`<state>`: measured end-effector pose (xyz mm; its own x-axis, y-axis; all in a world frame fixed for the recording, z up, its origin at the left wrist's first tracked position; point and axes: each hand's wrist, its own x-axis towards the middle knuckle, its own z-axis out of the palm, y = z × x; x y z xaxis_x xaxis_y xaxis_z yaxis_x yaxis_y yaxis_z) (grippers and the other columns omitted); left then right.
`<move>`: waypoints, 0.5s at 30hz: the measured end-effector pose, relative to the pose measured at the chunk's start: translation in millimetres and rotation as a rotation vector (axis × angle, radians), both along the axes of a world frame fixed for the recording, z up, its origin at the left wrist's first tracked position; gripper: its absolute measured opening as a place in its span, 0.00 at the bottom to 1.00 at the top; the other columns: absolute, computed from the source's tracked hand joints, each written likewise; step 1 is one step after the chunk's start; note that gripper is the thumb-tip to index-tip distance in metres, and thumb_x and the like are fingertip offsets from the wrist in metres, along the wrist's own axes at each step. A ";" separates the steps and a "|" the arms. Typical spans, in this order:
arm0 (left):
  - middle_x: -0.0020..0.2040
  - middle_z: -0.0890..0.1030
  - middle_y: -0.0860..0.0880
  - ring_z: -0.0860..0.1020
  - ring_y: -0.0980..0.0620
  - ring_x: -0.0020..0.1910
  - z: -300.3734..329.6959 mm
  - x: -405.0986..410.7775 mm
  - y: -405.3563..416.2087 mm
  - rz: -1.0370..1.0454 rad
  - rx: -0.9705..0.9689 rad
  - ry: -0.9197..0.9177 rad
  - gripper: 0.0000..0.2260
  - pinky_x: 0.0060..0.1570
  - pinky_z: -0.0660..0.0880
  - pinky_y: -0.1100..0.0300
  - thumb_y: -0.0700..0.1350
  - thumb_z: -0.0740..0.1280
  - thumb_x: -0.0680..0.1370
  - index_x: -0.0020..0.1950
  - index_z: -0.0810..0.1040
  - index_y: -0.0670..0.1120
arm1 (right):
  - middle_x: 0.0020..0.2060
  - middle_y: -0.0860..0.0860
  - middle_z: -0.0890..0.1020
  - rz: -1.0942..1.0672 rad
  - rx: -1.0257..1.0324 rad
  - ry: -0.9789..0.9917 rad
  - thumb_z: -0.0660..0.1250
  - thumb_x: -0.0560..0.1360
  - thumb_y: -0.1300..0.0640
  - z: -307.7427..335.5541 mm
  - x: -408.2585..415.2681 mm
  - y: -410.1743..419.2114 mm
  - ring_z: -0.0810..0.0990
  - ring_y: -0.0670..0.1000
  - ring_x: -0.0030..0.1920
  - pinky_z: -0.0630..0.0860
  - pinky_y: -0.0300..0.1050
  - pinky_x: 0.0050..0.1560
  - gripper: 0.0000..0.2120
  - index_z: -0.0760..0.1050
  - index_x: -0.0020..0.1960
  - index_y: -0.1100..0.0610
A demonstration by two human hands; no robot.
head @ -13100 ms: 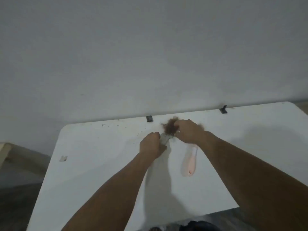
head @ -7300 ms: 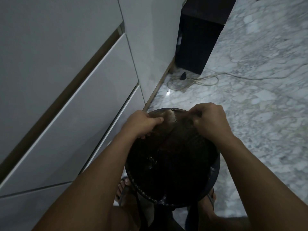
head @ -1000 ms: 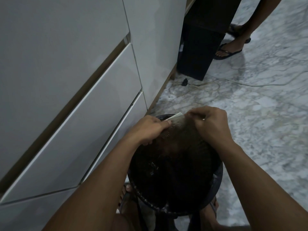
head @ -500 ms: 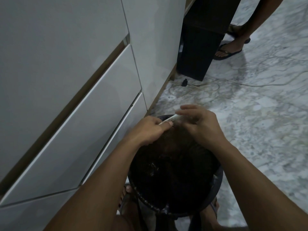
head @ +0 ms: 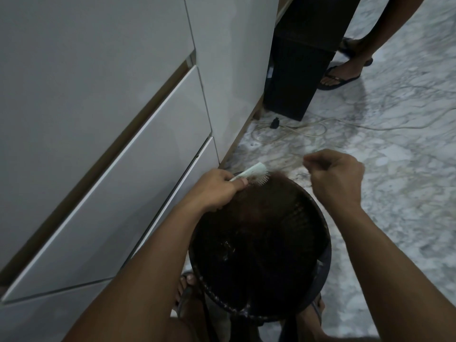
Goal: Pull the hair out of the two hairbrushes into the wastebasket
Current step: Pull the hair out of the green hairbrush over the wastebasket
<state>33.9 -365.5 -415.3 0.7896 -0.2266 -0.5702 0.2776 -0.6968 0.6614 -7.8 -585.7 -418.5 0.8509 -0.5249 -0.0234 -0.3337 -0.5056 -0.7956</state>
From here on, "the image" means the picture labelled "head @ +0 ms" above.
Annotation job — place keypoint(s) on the person's left hand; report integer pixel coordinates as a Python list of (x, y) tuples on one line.
[(213, 190)]

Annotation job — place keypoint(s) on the person's right hand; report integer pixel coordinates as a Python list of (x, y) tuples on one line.
[(338, 178)]

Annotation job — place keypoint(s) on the light blue hairbrush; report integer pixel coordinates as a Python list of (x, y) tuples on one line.
[(254, 170)]

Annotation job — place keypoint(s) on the large brown hair clump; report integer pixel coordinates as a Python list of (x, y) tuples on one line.
[(267, 195)]

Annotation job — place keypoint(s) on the black mesh waste basket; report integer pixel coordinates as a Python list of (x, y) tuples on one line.
[(263, 274)]

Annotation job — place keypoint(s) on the person's right forearm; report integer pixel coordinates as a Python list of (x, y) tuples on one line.
[(392, 281)]

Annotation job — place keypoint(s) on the person's left forearm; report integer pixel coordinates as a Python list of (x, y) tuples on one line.
[(142, 288)]

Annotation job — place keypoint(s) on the person's black sandal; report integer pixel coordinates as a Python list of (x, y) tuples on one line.
[(317, 309), (185, 299)]

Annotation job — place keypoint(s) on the person's left leg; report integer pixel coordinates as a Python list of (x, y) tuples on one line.
[(190, 306)]

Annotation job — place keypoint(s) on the person's leg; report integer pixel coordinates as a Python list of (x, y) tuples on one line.
[(308, 324), (190, 306)]

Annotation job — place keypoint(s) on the person's right leg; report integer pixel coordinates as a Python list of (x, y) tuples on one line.
[(308, 324)]

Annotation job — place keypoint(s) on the black plug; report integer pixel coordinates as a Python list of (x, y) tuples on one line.
[(274, 123)]

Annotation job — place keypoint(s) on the black speaker box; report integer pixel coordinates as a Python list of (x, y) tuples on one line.
[(303, 67)]

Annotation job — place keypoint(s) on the white drawer cabinet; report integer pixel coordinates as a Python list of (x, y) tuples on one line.
[(89, 138)]

